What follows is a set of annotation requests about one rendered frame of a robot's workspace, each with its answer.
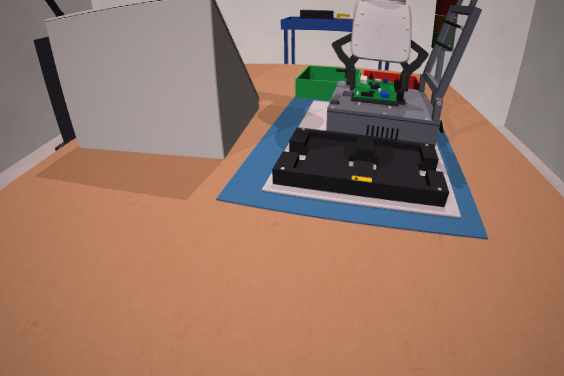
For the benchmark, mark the green bin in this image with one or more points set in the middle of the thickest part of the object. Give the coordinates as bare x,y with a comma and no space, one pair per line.
309,85

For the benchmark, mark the green circuit board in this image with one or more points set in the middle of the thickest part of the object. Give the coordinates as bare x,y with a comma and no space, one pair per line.
365,87

